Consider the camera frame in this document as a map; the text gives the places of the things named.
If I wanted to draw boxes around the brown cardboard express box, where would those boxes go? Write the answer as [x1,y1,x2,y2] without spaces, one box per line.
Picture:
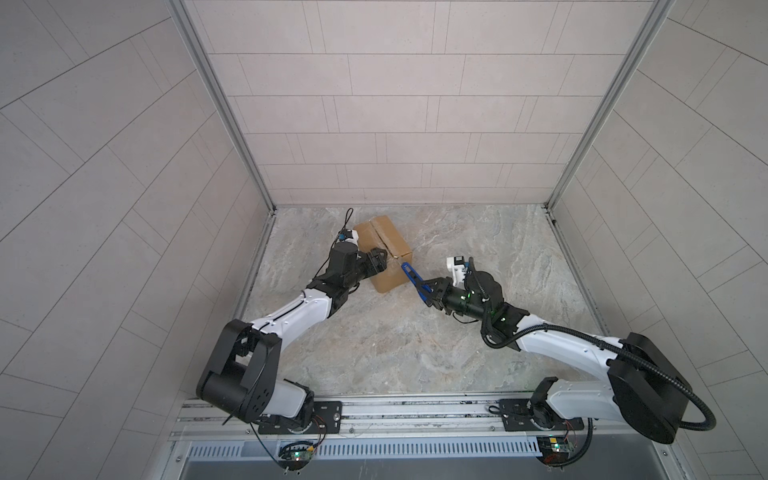
[352,215,415,295]

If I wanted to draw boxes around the blue utility knife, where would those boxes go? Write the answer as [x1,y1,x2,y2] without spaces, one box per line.
[401,262,432,307]

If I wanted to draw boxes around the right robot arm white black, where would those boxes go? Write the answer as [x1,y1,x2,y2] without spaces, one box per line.
[407,271,715,444]

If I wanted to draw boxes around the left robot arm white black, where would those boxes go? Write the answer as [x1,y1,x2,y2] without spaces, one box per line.
[196,238,388,430]

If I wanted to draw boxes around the white ventilation grille strip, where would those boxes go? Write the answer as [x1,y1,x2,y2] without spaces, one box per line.
[187,436,542,461]

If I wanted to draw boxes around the right green circuit board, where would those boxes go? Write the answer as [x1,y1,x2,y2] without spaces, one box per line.
[536,436,574,465]

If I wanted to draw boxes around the green circuit board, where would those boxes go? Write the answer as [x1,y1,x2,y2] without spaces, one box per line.
[536,436,574,465]
[278,441,317,471]

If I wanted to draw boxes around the left green circuit board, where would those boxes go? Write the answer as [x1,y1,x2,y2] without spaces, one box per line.
[278,441,317,471]

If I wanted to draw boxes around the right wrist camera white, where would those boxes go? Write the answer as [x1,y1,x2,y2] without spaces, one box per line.
[446,256,469,288]

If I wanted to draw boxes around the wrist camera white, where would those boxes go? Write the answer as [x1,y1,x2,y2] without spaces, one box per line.
[446,256,469,288]
[336,229,359,245]

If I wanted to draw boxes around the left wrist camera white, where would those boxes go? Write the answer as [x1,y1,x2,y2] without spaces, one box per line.
[336,229,359,245]

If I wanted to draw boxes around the aluminium mounting rail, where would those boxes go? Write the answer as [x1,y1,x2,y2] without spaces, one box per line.
[170,392,668,442]

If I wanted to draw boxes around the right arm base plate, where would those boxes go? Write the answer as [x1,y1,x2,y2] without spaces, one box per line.
[488,399,585,432]

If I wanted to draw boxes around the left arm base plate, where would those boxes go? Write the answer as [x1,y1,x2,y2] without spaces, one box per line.
[258,401,343,435]

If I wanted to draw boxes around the black corrugated cable conduit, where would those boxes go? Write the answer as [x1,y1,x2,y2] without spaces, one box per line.
[464,256,718,468]

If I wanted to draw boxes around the right aluminium corner post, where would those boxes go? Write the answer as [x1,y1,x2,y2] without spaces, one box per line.
[544,0,675,216]

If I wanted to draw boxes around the aluminium corner post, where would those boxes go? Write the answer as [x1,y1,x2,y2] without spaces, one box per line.
[167,0,276,216]
[544,0,675,216]

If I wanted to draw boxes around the left aluminium corner post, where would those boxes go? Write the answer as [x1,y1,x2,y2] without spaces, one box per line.
[167,0,276,216]

